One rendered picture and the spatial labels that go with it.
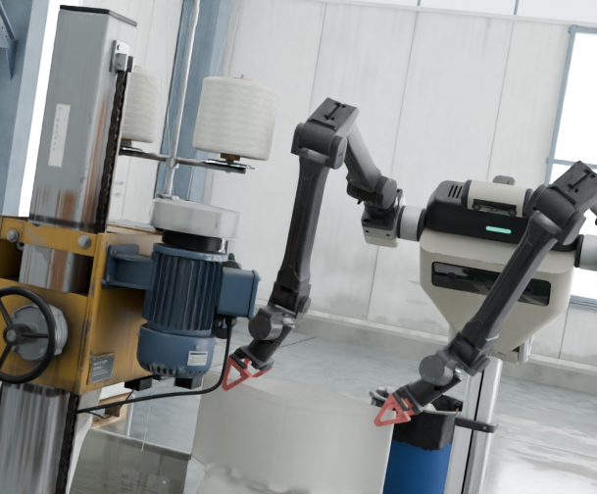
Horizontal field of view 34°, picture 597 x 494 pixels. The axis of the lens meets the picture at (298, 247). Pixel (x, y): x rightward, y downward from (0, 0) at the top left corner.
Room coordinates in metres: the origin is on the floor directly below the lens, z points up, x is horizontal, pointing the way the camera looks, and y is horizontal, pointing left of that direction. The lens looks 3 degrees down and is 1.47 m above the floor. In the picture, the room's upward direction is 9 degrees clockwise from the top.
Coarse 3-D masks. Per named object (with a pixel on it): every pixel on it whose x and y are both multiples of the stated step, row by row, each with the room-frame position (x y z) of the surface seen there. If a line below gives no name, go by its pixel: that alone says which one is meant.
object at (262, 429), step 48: (240, 384) 2.20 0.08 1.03; (288, 384) 2.30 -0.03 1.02; (240, 432) 2.17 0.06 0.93; (288, 432) 2.11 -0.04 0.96; (336, 432) 2.13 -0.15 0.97; (384, 432) 2.15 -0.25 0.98; (240, 480) 2.16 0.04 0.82; (288, 480) 2.11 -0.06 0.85; (336, 480) 2.14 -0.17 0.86; (384, 480) 2.15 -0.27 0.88
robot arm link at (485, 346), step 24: (528, 216) 1.95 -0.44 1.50; (576, 216) 1.89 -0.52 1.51; (528, 240) 1.95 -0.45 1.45; (552, 240) 1.93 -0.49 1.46; (528, 264) 1.96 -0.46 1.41; (504, 288) 2.00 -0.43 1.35; (480, 312) 2.05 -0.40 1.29; (504, 312) 2.03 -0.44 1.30; (456, 336) 2.09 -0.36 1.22; (480, 336) 2.05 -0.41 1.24
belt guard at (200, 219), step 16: (160, 208) 1.88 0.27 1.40; (176, 208) 1.86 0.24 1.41; (192, 208) 1.85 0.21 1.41; (208, 208) 1.90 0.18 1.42; (160, 224) 1.87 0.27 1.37; (176, 224) 1.86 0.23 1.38; (192, 224) 1.85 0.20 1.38; (208, 224) 1.86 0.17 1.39; (224, 224) 1.88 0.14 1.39; (240, 224) 1.94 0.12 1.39
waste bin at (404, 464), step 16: (384, 400) 4.25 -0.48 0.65; (448, 400) 4.58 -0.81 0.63; (416, 416) 4.18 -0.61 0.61; (432, 416) 4.18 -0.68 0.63; (448, 416) 4.18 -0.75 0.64; (400, 432) 4.21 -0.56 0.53; (416, 432) 4.19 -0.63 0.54; (432, 432) 4.19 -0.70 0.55; (448, 432) 4.22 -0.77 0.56; (400, 448) 4.22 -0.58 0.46; (416, 448) 4.20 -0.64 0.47; (432, 448) 4.20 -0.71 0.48; (448, 448) 4.24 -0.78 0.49; (400, 464) 4.21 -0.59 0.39; (416, 464) 4.20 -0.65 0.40; (432, 464) 4.21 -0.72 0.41; (448, 464) 4.25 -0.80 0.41; (400, 480) 4.21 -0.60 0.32; (416, 480) 4.20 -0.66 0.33; (432, 480) 4.22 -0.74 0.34
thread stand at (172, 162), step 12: (192, 12) 2.12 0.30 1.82; (192, 24) 2.12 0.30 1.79; (192, 36) 2.12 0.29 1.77; (180, 96) 2.12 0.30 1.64; (180, 108) 2.12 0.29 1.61; (180, 120) 2.12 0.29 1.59; (120, 144) 2.14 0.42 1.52; (132, 156) 2.15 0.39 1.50; (144, 156) 2.14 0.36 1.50; (156, 156) 2.13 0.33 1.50; (168, 156) 2.13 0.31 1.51; (168, 168) 2.12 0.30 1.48; (204, 168) 2.10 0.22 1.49; (216, 168) 2.09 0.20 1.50; (228, 168) 2.08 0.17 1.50; (240, 168) 2.07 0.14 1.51; (252, 168) 2.05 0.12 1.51; (168, 180) 2.12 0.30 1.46; (168, 192) 2.12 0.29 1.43
